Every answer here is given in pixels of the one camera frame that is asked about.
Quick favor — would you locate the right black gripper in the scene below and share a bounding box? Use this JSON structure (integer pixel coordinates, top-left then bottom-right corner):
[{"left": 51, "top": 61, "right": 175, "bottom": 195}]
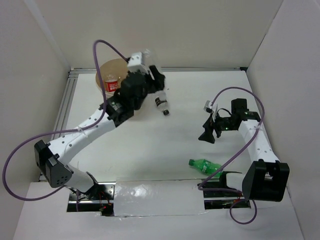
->
[{"left": 198, "top": 110, "right": 237, "bottom": 144}]

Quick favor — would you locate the small bottle black label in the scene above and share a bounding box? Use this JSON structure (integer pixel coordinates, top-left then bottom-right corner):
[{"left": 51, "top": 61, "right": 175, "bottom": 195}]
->
[{"left": 154, "top": 90, "right": 170, "bottom": 116}]

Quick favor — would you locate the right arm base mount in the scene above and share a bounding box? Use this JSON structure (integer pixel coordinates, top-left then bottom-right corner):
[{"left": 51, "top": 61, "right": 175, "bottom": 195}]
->
[{"left": 203, "top": 181, "right": 251, "bottom": 210}]

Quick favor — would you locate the aluminium frame rail left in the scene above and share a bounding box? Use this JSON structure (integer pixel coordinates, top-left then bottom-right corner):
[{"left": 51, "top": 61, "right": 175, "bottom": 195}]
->
[{"left": 37, "top": 71, "right": 79, "bottom": 182}]

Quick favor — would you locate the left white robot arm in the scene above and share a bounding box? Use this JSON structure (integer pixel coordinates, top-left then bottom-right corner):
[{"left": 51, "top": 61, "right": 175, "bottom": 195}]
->
[{"left": 34, "top": 65, "right": 166, "bottom": 200}]

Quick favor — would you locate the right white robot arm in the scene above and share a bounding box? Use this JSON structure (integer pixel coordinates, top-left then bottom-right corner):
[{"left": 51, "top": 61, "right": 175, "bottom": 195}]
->
[{"left": 198, "top": 98, "right": 290, "bottom": 202}]

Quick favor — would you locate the green plastic bottle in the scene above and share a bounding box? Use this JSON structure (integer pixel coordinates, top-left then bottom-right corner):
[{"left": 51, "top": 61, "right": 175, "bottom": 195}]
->
[{"left": 188, "top": 159, "right": 221, "bottom": 176}]

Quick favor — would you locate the large red label bottle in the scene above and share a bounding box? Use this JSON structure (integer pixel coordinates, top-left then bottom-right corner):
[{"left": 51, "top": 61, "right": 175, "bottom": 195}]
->
[{"left": 104, "top": 74, "right": 119, "bottom": 93}]

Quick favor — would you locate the clear crushed bottle white cap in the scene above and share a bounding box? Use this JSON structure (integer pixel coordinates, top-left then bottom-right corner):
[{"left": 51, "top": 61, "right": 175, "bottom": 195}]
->
[{"left": 143, "top": 48, "right": 158, "bottom": 67}]

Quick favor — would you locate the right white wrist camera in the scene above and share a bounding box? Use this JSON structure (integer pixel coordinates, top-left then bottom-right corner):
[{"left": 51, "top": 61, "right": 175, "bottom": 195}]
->
[{"left": 203, "top": 100, "right": 218, "bottom": 119}]

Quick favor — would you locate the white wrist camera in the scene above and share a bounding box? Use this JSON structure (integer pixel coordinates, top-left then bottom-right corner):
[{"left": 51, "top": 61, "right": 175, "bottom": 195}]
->
[
  {"left": 127, "top": 51, "right": 148, "bottom": 74},
  {"left": 203, "top": 100, "right": 218, "bottom": 119}
]

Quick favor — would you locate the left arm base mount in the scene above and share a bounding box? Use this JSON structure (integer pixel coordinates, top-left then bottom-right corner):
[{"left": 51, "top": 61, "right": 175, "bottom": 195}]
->
[{"left": 66, "top": 182, "right": 116, "bottom": 217}]

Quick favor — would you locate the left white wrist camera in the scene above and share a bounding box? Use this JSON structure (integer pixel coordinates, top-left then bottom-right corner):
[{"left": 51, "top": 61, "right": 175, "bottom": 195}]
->
[{"left": 127, "top": 51, "right": 148, "bottom": 74}]

